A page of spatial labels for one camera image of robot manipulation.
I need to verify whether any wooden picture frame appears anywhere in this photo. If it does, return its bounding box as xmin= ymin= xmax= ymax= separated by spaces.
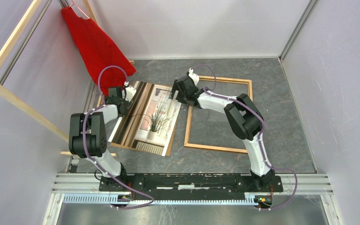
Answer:
xmin=184 ymin=76 xmax=253 ymax=154

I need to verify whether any plant photo print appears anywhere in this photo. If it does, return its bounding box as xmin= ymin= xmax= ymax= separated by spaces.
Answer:
xmin=108 ymin=81 xmax=182 ymax=157

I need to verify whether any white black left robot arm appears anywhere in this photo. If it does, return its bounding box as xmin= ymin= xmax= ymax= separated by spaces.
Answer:
xmin=69 ymin=85 xmax=137 ymax=191

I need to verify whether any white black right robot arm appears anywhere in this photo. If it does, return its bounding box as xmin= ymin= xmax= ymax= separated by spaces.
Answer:
xmin=170 ymin=75 xmax=275 ymax=191

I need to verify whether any red cloth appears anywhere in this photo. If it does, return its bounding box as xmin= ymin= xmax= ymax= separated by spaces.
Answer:
xmin=61 ymin=7 xmax=136 ymax=83

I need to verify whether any wooden rack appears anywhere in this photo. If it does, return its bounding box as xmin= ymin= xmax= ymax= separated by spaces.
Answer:
xmin=0 ymin=0 xmax=135 ymax=157

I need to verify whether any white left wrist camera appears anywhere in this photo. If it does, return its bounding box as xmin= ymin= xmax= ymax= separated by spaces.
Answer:
xmin=122 ymin=81 xmax=137 ymax=102

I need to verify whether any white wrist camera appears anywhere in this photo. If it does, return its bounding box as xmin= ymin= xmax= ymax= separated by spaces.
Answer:
xmin=122 ymin=81 xmax=137 ymax=102
xmin=187 ymin=68 xmax=200 ymax=86

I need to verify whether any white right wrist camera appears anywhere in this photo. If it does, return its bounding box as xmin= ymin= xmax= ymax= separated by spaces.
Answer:
xmin=187 ymin=68 xmax=200 ymax=86

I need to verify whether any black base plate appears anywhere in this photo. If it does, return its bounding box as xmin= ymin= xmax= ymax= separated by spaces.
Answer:
xmin=97 ymin=173 xmax=284 ymax=202

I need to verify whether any aluminium rail frame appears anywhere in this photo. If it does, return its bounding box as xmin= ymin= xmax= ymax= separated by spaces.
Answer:
xmin=43 ymin=173 xmax=342 ymax=225

